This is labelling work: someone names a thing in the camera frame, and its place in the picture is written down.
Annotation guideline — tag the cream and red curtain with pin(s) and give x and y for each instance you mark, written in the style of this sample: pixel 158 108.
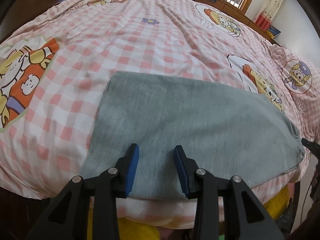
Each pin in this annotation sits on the cream and red curtain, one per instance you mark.
pixel 266 13

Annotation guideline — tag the pink checkered cartoon bedsheet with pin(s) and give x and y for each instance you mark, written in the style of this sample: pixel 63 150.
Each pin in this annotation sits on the pink checkered cartoon bedsheet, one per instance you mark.
pixel 55 69

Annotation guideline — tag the yellow garment of person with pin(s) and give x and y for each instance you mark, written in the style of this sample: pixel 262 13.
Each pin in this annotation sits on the yellow garment of person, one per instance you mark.
pixel 156 219

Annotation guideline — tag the grey pants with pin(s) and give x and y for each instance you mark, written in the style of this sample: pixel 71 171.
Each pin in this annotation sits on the grey pants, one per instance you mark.
pixel 226 130

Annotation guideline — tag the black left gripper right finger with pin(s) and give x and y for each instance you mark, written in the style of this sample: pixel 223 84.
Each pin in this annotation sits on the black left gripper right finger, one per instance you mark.
pixel 244 215

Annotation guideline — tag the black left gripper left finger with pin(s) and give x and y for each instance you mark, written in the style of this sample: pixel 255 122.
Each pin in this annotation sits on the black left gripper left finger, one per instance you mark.
pixel 66 217

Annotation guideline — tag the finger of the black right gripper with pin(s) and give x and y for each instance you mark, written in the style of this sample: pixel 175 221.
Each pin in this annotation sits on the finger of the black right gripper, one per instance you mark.
pixel 313 147

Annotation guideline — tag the pink cartoon pillow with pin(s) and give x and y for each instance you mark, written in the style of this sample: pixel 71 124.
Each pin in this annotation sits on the pink cartoon pillow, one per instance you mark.
pixel 300 78

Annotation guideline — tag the wooden window side cabinet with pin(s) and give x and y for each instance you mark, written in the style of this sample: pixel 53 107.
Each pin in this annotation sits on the wooden window side cabinet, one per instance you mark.
pixel 237 14

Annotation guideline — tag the blue book on cabinet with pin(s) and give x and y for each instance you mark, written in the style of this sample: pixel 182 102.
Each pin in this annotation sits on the blue book on cabinet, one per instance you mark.
pixel 272 31

